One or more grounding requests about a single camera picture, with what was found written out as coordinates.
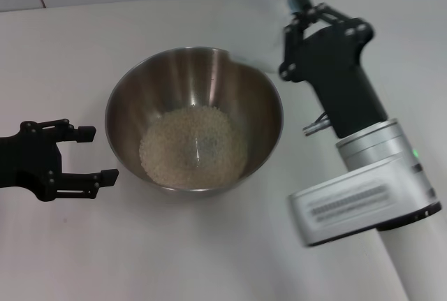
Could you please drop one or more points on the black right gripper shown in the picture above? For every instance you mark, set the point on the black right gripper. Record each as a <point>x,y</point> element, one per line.
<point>338,70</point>

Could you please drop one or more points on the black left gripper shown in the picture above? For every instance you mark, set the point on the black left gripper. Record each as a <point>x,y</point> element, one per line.
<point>28,161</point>

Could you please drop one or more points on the transparent plastic measuring cup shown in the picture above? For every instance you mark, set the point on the transparent plastic measuring cup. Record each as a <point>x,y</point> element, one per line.
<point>258,28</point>

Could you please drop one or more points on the white rice grains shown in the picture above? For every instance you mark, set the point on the white rice grains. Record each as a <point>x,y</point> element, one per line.
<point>188,147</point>

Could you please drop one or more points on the stainless steel mixing bowl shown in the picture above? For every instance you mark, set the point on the stainless steel mixing bowl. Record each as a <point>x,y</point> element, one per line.
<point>174,84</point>

